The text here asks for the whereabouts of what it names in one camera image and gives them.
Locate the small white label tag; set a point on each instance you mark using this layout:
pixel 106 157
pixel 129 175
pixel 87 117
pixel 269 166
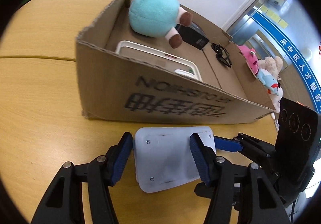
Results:
pixel 275 120

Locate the small black product box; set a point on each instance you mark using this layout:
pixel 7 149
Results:
pixel 193 35

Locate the pink plush toy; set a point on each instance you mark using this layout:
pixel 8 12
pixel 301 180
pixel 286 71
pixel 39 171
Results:
pixel 250 57

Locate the clear white phone case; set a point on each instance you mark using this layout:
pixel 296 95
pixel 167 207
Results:
pixel 158 58

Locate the beige plush bear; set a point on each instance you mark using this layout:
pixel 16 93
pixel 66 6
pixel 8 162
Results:
pixel 273 65

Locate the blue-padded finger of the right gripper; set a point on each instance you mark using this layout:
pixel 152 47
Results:
pixel 228 145

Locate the blue plush toy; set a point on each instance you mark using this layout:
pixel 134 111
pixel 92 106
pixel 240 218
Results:
pixel 268 81

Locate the white plush dog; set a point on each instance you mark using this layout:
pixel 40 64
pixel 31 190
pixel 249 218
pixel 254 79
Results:
pixel 275 99

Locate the brown cardboard box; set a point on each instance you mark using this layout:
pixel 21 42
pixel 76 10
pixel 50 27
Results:
pixel 113 87

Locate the white plastic device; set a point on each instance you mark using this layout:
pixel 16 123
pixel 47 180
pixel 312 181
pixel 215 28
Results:
pixel 162 156

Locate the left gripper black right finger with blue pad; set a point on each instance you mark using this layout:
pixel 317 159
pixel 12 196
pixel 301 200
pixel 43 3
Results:
pixel 245 187

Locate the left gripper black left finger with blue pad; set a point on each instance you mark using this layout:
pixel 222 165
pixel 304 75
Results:
pixel 62 202

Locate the pig plush teal dress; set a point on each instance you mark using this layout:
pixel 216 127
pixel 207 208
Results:
pixel 159 18

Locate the black sunglasses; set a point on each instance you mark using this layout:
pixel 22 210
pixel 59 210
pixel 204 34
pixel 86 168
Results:
pixel 222 55

